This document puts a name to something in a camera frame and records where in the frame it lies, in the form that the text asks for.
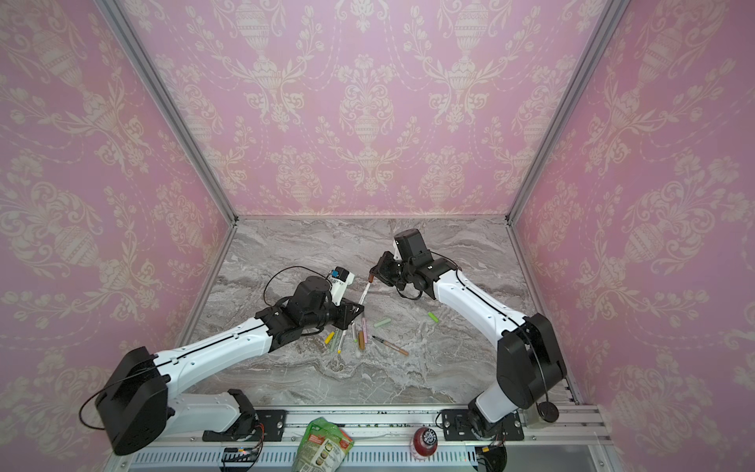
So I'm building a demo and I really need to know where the aluminium right corner post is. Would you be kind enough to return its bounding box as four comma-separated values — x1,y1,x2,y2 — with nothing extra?
506,0,630,227

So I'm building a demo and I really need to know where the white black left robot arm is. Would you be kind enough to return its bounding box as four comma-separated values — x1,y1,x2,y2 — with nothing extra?
94,277,365,456

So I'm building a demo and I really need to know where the aluminium front rail frame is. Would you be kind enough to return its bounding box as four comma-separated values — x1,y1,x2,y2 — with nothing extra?
106,403,622,471

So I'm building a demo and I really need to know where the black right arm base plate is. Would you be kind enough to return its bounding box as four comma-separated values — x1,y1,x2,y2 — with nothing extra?
436,408,525,442

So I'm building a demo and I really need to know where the white pen yellow tip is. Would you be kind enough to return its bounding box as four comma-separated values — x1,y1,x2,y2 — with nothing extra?
336,330,349,354

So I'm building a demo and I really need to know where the red emergency stop button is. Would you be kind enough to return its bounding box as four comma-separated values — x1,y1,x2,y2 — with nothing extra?
410,427,438,460

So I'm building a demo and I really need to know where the aluminium corner post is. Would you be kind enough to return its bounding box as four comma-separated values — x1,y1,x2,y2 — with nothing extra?
506,0,630,227
94,0,238,226

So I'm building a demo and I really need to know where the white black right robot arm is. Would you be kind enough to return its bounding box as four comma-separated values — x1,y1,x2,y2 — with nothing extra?
370,252,567,439

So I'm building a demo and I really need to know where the green snack bag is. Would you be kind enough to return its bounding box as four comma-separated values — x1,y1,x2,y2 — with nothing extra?
291,417,354,472

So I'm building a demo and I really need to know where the black left camera cable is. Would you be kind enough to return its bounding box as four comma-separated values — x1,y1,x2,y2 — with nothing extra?
261,264,334,308

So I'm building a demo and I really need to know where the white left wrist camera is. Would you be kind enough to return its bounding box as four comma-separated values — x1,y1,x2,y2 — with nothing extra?
330,267,355,306

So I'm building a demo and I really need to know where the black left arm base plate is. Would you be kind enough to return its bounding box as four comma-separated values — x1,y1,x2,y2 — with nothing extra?
202,409,287,443

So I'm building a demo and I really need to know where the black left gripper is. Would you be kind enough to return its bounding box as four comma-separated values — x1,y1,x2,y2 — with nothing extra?
303,296,368,330

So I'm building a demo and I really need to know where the white pen brown tip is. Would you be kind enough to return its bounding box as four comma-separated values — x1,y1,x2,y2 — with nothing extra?
359,277,373,306

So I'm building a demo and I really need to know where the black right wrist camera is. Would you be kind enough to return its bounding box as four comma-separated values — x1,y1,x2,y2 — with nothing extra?
394,228,433,267

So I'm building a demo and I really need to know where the aluminium left corner post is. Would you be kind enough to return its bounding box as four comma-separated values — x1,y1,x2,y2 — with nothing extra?
94,0,238,226

